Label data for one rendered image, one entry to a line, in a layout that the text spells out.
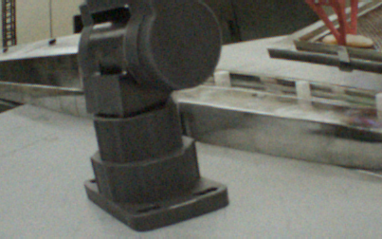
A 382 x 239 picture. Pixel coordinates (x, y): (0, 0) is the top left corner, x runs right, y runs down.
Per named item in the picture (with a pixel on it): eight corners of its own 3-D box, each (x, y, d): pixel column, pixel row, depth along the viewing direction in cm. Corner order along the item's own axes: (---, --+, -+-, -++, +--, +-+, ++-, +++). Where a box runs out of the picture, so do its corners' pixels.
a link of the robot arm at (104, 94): (89, 131, 55) (127, 137, 51) (77, 18, 53) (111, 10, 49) (169, 101, 61) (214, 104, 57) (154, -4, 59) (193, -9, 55)
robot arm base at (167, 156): (84, 196, 59) (138, 233, 49) (65, 113, 57) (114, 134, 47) (161, 175, 63) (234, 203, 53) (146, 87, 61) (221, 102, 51)
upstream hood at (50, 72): (-41, 82, 191) (-43, 62, 189) (-10, 68, 201) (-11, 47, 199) (81, 101, 92) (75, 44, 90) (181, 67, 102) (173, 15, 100)
